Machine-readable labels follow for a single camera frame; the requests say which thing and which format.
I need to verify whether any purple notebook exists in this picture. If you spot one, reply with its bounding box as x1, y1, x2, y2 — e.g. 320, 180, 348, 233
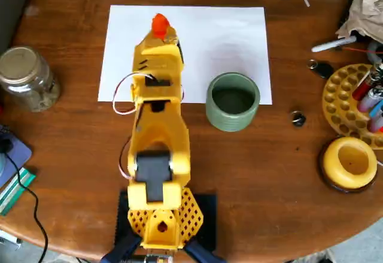
0, 126, 33, 189

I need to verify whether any glass jar with gold lid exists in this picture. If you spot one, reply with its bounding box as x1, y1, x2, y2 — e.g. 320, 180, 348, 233
0, 46, 60, 113

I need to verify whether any blue clamp handle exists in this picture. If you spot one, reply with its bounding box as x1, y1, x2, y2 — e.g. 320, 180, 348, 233
183, 235, 226, 263
101, 234, 142, 263

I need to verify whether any red lighter with silver top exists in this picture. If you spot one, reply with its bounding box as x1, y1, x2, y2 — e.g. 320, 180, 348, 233
352, 64, 383, 101

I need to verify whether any small black nut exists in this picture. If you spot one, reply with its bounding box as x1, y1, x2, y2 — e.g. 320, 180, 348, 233
289, 111, 307, 128

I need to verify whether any yellow dimpled round tray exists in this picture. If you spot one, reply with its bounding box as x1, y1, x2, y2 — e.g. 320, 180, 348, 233
322, 64, 383, 149

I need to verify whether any white device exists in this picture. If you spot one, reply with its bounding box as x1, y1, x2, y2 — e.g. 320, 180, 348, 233
0, 229, 23, 250

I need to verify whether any white paper sheet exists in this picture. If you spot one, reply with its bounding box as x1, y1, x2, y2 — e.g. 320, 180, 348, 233
98, 4, 273, 105

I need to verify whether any orange plastic object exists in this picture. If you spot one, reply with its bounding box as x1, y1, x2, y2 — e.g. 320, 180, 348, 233
151, 13, 171, 40

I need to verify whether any green ribbed ceramic cup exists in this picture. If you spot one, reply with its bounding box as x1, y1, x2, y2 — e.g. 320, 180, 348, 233
205, 71, 261, 132

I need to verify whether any gray tube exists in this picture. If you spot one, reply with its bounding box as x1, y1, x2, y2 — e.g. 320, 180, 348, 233
367, 41, 383, 64

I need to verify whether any white marker pen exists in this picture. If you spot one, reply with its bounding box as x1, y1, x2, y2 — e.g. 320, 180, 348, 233
311, 36, 357, 53

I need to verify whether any black plug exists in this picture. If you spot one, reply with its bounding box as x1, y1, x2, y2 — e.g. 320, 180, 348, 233
0, 137, 14, 155

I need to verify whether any black power cable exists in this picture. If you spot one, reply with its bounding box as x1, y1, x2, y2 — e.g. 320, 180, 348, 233
0, 147, 49, 263

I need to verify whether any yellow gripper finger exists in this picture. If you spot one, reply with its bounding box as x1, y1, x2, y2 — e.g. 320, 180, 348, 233
163, 25, 180, 45
140, 31, 166, 50

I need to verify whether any crumpled brown paper bag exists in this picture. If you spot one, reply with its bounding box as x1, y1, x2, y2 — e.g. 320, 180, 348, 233
335, 0, 383, 44

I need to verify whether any blue lighter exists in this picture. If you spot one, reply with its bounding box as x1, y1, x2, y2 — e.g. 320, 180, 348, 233
368, 99, 383, 119

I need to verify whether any pink red lighter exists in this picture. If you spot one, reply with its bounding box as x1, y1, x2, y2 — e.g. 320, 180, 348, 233
367, 114, 383, 134

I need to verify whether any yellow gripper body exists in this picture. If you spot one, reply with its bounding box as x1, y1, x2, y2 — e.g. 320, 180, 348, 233
132, 41, 185, 80

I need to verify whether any yellow ring shaped bowl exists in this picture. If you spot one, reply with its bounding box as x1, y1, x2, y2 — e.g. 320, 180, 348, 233
323, 137, 378, 189

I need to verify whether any thin red wire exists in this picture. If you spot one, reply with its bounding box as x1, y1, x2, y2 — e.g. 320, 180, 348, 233
342, 46, 383, 55

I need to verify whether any green white book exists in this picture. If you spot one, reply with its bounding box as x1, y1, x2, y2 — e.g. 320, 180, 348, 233
0, 167, 37, 217

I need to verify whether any yellow round holder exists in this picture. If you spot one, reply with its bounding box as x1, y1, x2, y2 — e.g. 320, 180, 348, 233
317, 143, 379, 194

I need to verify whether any black key fob with ring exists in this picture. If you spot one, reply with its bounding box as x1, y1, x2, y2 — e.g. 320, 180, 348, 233
307, 60, 335, 80

